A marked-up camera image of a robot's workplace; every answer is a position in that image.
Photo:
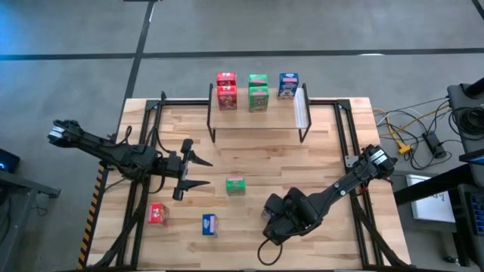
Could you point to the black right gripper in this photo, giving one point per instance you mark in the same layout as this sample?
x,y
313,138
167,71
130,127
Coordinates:
x,y
281,226

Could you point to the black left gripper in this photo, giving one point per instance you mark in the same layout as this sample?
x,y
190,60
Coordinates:
x,y
172,168

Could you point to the green Apple Jacks cereal box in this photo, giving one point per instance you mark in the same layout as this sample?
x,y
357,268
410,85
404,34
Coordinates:
x,y
258,80
259,101
235,187

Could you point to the blue Frosted Flakes cereal box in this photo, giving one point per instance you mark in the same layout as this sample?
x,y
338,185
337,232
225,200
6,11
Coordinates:
x,y
288,87
209,224

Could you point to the red Froot Loops cereal box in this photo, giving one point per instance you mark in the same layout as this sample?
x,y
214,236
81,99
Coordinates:
x,y
158,214
227,99
226,78

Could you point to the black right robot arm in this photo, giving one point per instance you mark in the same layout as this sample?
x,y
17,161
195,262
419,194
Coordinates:
x,y
340,185

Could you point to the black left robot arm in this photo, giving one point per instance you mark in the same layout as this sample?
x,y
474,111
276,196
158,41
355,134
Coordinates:
x,y
106,151

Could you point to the hazard striped floor strip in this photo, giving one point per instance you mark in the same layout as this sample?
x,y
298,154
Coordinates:
x,y
90,219

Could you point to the white paper sheet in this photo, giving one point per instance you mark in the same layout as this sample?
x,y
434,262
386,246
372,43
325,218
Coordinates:
x,y
431,208

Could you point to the small black object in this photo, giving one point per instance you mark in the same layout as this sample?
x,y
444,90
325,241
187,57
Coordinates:
x,y
448,259

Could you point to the black power adapter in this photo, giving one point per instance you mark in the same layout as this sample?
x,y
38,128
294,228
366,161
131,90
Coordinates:
x,y
434,144

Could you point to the black device blue light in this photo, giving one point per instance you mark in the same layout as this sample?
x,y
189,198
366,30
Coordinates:
x,y
9,160

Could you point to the black keyboard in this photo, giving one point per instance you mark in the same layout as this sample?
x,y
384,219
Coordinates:
x,y
478,215

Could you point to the black operator desk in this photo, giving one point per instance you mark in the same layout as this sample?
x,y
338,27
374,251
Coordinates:
x,y
465,98

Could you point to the black aluminium table frame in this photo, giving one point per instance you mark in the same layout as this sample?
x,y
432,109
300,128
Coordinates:
x,y
181,102

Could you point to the silver corner bracket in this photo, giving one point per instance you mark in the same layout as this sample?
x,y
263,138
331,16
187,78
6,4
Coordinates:
x,y
351,161

